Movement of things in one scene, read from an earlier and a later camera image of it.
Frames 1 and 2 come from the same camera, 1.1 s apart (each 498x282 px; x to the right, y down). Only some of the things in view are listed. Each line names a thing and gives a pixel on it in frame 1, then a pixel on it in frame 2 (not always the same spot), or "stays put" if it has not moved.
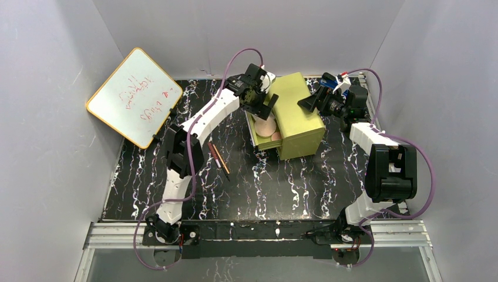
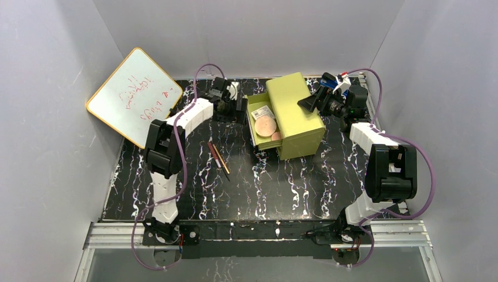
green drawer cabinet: x=300 y=128 stays put
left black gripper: x=256 y=101 → x=239 y=108
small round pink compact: x=276 y=136 stays put
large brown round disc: x=264 y=128 stays put
